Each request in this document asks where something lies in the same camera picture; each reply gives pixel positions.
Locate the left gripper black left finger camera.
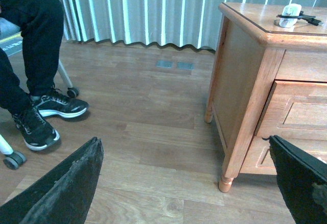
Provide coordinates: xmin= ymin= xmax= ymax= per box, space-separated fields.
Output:
xmin=1 ymin=137 xmax=104 ymax=223

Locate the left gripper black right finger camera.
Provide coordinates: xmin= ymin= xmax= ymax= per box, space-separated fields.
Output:
xmin=266 ymin=135 xmax=326 ymax=223

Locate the wooden drawer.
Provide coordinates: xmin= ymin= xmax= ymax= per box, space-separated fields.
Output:
xmin=240 ymin=136 xmax=326 ymax=175
xmin=255 ymin=80 xmax=326 ymax=140

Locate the black charger cable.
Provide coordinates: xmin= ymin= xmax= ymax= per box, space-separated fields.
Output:
xmin=276 ymin=10 xmax=323 ymax=27

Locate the white charger adapter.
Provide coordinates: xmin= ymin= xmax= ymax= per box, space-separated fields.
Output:
xmin=278 ymin=4 xmax=302 ymax=28

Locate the light wooden nightstand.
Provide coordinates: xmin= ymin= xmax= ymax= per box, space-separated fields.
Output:
xmin=204 ymin=3 xmax=326 ymax=192

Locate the grey floor sign sticker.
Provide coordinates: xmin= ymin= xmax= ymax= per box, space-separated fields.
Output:
xmin=1 ymin=38 xmax=22 ymax=57

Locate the right metal floor plate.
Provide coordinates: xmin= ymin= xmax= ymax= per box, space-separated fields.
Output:
xmin=177 ymin=62 xmax=194 ymax=70

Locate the white office chair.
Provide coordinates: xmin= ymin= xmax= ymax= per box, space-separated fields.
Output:
xmin=0 ymin=17 xmax=80 ymax=170

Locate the person in black trousers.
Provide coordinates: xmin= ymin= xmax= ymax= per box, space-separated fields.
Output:
xmin=0 ymin=0 xmax=64 ymax=116

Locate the grey pleated curtain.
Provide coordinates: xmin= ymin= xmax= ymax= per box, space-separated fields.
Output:
xmin=61 ymin=0 xmax=326 ymax=48

